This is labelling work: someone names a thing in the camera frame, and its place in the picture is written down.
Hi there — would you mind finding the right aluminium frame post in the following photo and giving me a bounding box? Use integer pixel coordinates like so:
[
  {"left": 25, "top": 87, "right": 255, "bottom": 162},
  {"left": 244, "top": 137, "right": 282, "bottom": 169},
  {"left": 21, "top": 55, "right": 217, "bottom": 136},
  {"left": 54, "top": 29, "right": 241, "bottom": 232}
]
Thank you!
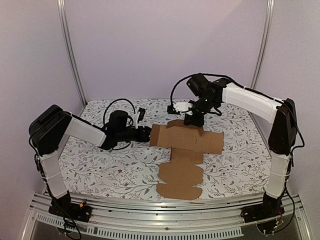
[{"left": 250, "top": 0, "right": 275, "bottom": 89}]

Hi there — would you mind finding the left aluminium frame post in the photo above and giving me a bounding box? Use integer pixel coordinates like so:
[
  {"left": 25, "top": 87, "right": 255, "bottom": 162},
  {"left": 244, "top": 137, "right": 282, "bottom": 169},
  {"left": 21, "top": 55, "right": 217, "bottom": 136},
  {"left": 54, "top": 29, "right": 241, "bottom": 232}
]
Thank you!
[{"left": 57, "top": 0, "right": 88, "bottom": 107}]

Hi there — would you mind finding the front aluminium rail base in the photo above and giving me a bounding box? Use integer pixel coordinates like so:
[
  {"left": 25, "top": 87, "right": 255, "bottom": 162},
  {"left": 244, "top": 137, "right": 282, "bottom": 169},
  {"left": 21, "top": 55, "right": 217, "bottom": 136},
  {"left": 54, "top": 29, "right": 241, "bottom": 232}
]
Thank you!
[{"left": 21, "top": 192, "right": 313, "bottom": 240}]

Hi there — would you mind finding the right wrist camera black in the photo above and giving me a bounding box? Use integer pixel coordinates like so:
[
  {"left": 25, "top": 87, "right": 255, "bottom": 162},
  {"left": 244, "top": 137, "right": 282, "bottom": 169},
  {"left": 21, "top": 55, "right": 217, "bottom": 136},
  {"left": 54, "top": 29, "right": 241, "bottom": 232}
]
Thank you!
[{"left": 167, "top": 102, "right": 193, "bottom": 115}]

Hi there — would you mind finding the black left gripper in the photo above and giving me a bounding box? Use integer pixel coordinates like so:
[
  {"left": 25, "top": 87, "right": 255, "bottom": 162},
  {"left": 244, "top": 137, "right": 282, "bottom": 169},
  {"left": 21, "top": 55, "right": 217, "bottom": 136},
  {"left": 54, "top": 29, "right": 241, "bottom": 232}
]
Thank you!
[{"left": 116, "top": 126, "right": 158, "bottom": 143}]

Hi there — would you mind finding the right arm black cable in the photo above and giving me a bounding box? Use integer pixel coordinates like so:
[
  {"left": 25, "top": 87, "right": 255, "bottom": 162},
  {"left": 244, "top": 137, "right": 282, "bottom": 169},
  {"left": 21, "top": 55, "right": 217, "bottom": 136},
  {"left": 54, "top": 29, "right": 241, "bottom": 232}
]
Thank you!
[{"left": 169, "top": 72, "right": 241, "bottom": 106}]

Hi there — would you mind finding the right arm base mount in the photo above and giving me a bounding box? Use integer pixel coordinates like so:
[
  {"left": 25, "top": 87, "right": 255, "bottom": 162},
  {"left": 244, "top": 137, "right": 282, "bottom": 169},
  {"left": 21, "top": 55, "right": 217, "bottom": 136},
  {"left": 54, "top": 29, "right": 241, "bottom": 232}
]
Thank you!
[{"left": 240, "top": 192, "right": 285, "bottom": 223}]

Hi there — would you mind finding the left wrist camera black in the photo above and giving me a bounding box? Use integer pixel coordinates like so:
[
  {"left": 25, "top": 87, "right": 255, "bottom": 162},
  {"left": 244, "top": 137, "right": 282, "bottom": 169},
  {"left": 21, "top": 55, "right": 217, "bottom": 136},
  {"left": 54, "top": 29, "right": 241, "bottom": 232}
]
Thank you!
[{"left": 132, "top": 107, "right": 146, "bottom": 129}]

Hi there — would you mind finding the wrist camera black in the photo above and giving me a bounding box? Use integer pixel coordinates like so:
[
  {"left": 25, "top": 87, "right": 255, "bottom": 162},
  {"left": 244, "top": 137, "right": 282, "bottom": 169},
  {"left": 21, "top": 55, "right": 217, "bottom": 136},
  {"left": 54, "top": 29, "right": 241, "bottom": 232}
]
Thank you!
[
  {"left": 132, "top": 107, "right": 146, "bottom": 129},
  {"left": 167, "top": 102, "right": 193, "bottom": 115}
]

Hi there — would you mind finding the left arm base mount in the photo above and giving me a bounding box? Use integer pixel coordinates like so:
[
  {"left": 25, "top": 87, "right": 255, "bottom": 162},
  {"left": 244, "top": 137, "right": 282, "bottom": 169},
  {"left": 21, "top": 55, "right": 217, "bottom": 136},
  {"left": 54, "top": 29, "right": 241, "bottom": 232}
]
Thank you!
[{"left": 48, "top": 194, "right": 92, "bottom": 223}]

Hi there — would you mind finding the floral patterned table mat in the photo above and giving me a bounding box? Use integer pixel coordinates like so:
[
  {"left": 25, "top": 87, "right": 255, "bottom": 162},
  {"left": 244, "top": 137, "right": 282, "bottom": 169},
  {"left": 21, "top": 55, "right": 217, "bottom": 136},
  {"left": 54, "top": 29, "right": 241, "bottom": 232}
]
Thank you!
[{"left": 59, "top": 99, "right": 271, "bottom": 201}]

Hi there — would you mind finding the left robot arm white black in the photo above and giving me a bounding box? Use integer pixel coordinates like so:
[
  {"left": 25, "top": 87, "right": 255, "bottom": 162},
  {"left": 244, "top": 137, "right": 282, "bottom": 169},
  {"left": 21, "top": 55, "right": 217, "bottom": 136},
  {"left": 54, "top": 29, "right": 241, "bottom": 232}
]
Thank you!
[{"left": 28, "top": 104, "right": 152, "bottom": 217}]

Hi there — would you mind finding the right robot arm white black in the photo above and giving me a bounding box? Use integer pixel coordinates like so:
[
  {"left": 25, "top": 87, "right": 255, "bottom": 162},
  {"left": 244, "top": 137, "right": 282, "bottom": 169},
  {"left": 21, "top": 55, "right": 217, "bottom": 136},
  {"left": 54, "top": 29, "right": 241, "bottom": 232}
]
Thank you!
[{"left": 182, "top": 73, "right": 299, "bottom": 218}]

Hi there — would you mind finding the aluminium frame post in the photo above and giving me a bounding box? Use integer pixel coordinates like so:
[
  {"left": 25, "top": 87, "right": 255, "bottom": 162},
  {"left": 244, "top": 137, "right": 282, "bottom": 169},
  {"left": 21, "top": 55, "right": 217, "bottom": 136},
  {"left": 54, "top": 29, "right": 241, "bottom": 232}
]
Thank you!
[
  {"left": 250, "top": 0, "right": 275, "bottom": 89},
  {"left": 57, "top": 0, "right": 88, "bottom": 107}
]

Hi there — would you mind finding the brown cardboard box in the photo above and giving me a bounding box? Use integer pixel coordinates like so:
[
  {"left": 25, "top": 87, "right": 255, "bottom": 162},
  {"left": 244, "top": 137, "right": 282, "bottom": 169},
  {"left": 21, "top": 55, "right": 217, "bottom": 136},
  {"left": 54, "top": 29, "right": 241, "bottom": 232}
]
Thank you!
[{"left": 149, "top": 119, "right": 224, "bottom": 201}]

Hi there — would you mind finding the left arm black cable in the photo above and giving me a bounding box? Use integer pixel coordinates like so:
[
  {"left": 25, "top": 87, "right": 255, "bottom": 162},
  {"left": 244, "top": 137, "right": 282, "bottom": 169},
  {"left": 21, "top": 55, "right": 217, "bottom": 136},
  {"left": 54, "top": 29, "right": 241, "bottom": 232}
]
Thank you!
[{"left": 103, "top": 98, "right": 137, "bottom": 131}]

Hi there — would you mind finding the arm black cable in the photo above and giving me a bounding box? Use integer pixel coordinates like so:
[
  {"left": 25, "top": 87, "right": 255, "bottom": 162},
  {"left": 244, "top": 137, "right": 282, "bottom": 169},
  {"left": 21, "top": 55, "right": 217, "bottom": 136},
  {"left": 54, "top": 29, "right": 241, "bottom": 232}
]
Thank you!
[
  {"left": 103, "top": 98, "right": 137, "bottom": 131},
  {"left": 169, "top": 72, "right": 241, "bottom": 106}
]

